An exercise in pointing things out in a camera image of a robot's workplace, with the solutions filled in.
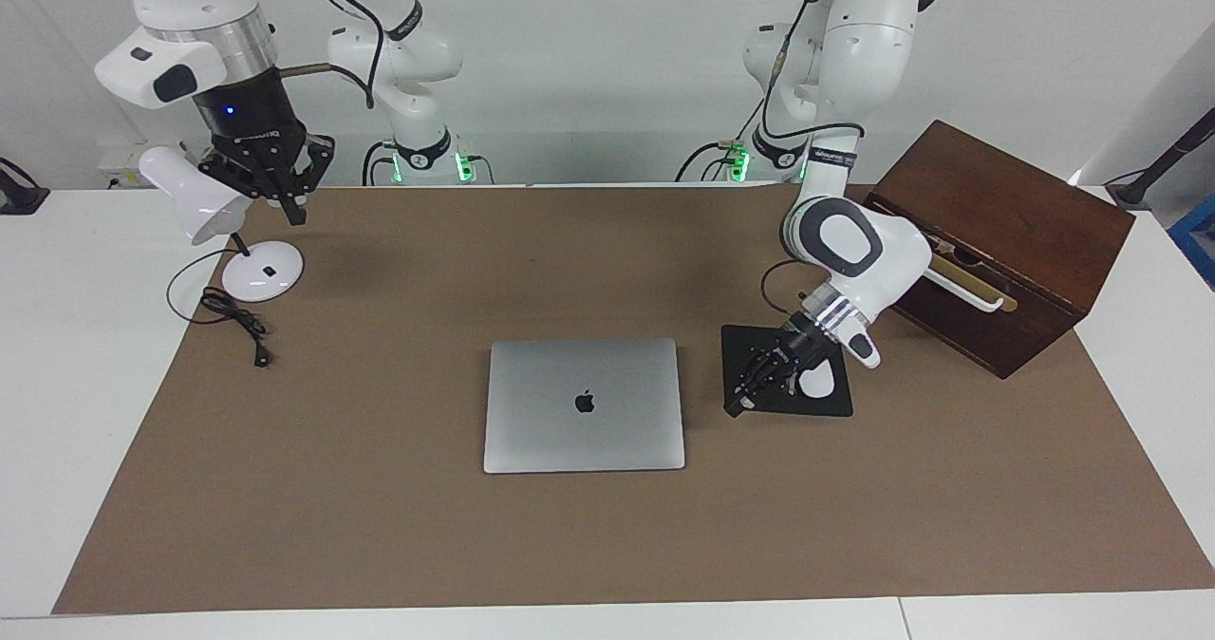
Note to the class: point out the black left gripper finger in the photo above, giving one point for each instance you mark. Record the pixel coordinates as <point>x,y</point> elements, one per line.
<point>780,374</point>
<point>745,395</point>

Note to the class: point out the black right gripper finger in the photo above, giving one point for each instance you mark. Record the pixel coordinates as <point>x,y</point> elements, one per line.
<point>233,173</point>
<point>308,170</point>

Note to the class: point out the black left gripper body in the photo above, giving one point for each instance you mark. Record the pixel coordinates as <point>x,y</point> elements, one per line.
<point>799,348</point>

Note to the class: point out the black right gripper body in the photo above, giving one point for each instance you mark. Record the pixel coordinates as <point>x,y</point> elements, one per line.
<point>249,113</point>

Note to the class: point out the grey laptop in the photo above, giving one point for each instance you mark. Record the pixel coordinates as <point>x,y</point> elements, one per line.
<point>532,412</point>

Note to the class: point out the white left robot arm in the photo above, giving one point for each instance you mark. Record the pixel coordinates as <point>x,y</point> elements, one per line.
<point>854,241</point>

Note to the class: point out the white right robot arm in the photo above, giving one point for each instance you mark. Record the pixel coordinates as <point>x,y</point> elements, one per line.
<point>180,13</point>

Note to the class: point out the white computer mouse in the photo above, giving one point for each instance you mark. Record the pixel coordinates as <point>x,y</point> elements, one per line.
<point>818,385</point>

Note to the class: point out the black mouse pad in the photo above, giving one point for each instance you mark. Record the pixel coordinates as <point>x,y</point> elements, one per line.
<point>736,341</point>

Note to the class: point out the white desk lamp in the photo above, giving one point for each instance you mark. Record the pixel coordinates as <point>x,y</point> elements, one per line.
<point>266,274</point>

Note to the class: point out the black clamp base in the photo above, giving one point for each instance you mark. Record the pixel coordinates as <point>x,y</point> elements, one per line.
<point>19,194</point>

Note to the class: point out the dark wooden box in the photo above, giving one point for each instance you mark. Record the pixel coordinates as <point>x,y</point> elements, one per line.
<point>1025,203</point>

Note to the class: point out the brown table mat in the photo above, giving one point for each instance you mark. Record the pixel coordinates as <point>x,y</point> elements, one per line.
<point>380,526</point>

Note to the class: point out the black stand leg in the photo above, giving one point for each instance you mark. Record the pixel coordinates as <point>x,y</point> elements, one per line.
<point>1163,160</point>

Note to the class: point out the blue crate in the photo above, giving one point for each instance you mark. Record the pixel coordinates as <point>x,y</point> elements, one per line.
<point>1198,241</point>

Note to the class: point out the white wall socket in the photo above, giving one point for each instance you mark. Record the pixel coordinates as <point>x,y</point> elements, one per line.
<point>119,160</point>

